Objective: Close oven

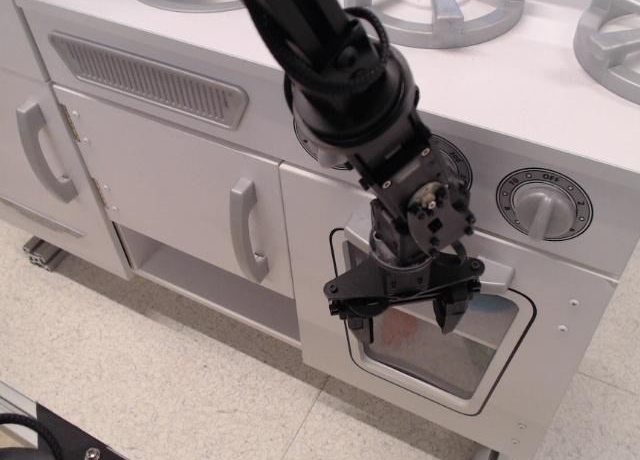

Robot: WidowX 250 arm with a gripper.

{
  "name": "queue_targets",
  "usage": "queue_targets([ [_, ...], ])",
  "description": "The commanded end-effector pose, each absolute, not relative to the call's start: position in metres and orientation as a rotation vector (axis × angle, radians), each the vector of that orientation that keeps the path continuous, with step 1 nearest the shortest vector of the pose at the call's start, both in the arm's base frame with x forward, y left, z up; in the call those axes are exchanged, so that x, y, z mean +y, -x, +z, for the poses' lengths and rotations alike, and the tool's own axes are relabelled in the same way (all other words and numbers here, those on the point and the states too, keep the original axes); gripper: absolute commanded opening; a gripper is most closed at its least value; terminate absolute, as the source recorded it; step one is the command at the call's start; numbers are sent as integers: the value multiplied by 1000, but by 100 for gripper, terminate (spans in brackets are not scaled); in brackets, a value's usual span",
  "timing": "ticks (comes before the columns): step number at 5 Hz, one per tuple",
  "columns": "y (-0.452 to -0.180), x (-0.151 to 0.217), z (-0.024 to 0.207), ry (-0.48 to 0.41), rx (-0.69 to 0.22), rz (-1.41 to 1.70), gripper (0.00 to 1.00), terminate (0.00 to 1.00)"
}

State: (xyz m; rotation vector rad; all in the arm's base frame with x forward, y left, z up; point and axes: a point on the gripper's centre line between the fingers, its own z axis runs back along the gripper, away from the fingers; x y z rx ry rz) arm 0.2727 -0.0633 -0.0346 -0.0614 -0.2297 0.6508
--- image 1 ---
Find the grey stove knob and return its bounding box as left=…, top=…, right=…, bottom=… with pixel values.
left=431, top=135, right=473, bottom=192
left=496, top=167, right=593, bottom=242
left=292, top=118, right=353, bottom=171

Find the aluminium frame rail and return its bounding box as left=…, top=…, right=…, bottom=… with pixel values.
left=23, top=236, right=68, bottom=272

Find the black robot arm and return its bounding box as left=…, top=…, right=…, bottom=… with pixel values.
left=241, top=0, right=484, bottom=344

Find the grey burner grate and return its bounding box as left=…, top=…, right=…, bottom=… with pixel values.
left=342, top=0, right=526, bottom=49
left=573, top=0, right=639, bottom=104

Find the grey vent grille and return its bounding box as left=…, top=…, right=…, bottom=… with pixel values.
left=49, top=32, right=249, bottom=130

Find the grey left cupboard handle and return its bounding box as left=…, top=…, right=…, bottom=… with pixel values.
left=15, top=100, right=77, bottom=204

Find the grey right burner grate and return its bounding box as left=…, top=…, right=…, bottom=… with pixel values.
left=573, top=0, right=639, bottom=104

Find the grey right stove knob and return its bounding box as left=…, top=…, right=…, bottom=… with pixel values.
left=496, top=167, right=593, bottom=242

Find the grey left stove knob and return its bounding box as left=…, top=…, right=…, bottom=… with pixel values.
left=292, top=118, right=353, bottom=171

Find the grey middle stove knob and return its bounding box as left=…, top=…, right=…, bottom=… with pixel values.
left=431, top=135, right=473, bottom=192

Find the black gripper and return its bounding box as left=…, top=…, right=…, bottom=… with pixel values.
left=324, top=200, right=485, bottom=344

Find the grey left burner grate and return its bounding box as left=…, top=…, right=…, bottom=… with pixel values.
left=342, top=0, right=526, bottom=49

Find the white left cupboard door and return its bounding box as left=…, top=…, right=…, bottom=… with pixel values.
left=1, top=69, right=132, bottom=279

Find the white cabinet door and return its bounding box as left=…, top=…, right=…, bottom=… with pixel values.
left=54, top=86, right=293, bottom=296

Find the white toy kitchen unit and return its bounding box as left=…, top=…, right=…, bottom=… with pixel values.
left=1, top=0, right=639, bottom=459

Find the white oven door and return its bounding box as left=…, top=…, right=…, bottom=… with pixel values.
left=281, top=166, right=616, bottom=459

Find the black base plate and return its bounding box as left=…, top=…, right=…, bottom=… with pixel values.
left=1, top=404, right=126, bottom=460

